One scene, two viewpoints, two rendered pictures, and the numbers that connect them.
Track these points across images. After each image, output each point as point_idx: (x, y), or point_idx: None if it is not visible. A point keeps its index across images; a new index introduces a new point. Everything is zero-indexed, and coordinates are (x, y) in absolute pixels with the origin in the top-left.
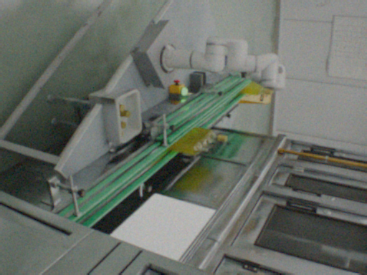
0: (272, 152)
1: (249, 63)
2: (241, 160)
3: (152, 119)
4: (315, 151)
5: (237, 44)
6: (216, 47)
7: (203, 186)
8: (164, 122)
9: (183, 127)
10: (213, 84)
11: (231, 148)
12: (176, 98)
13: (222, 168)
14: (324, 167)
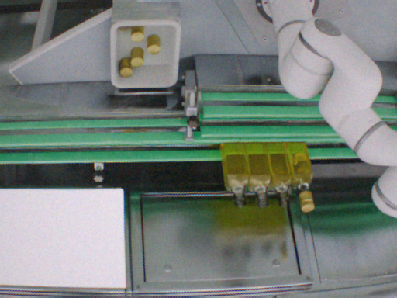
0: (377, 295)
1: (347, 131)
2: (332, 258)
3: (206, 79)
4: None
5: (341, 76)
6: (301, 49)
7: (186, 243)
8: (190, 102)
9: (270, 129)
10: None
11: (362, 223)
12: None
13: (264, 244)
14: None
